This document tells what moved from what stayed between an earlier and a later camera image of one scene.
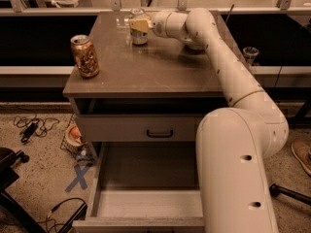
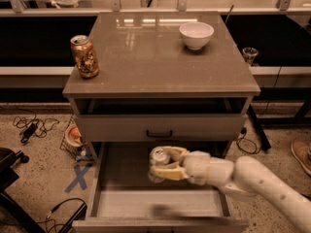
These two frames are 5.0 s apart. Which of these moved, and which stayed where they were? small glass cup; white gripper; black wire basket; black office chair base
Moved: white gripper
Stayed: black office chair base; black wire basket; small glass cup
